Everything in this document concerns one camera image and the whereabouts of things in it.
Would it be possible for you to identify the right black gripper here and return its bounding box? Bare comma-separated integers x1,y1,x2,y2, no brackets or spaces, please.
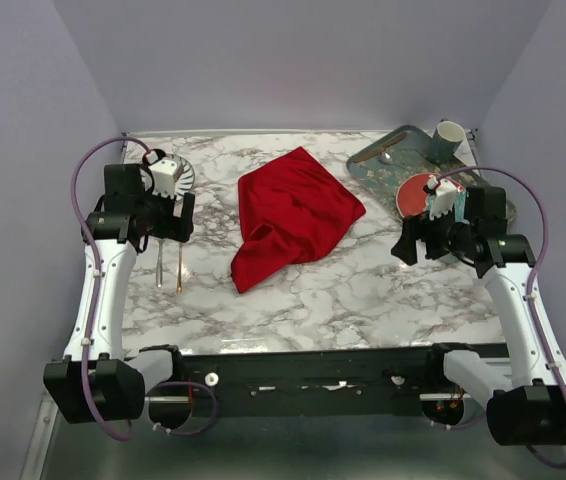
391,200,477,264

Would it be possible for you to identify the red cloth napkin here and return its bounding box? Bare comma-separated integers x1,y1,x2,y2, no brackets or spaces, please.
231,147,366,294

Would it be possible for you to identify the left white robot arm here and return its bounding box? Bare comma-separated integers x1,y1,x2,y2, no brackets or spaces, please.
43,157,195,424

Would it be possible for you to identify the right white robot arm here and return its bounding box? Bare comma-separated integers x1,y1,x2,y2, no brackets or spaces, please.
391,179,566,447

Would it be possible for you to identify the gold spoon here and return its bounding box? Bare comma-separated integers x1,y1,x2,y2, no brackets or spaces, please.
176,242,183,294

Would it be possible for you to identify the silver fork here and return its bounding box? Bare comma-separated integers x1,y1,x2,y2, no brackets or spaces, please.
155,240,165,289

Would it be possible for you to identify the red blue patterned plate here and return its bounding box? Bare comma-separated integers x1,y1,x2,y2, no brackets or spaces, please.
395,173,466,218

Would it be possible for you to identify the striped white saucer plate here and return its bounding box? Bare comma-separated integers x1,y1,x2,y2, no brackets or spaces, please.
173,155,195,201

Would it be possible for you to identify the green floral tray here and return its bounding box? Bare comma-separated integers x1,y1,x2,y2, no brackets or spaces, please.
345,124,519,236

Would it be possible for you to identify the silver spoon on tray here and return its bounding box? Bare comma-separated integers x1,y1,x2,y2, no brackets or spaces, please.
373,151,393,165

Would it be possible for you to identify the dark green white cup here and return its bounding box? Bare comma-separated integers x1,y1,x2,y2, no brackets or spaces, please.
428,119,466,164

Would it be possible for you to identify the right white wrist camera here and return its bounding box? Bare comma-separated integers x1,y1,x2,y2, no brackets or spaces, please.
424,175,466,221

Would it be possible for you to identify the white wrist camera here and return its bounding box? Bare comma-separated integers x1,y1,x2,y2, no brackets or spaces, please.
142,149,181,198
424,175,466,221

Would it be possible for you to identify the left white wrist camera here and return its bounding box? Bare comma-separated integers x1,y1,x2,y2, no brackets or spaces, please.
142,149,181,198

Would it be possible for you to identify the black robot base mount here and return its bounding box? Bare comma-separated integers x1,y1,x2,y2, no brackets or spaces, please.
148,344,482,431

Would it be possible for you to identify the aluminium rail frame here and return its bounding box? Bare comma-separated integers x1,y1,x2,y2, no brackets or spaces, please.
20,391,58,480

